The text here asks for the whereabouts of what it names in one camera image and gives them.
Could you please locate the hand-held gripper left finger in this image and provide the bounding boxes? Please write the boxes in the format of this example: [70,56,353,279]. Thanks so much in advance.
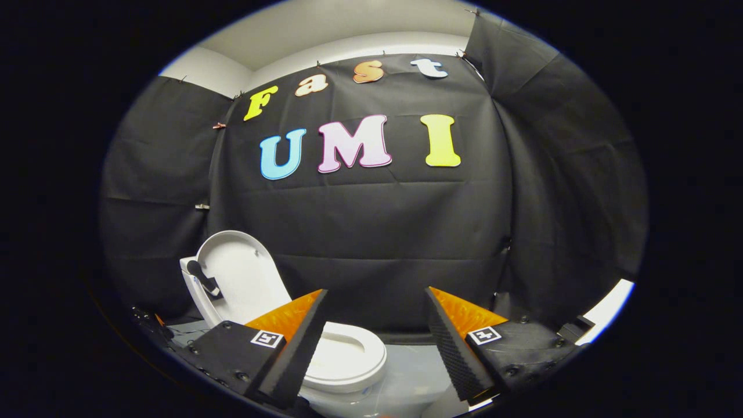
[186,289,330,410]

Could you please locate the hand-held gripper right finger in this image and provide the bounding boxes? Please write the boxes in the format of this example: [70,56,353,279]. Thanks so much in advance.
[424,286,585,406]

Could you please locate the white toilet lid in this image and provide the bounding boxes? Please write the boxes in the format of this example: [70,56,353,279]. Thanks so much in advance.
[194,230,293,327]

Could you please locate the white toilet seat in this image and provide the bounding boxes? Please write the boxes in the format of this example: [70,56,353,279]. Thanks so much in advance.
[302,322,388,394]

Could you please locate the white toilet tank and bowl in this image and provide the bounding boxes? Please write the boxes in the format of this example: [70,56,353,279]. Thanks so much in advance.
[179,257,465,418]

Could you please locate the black backdrop cloth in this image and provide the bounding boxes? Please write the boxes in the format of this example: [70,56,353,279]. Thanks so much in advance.
[99,12,648,344]

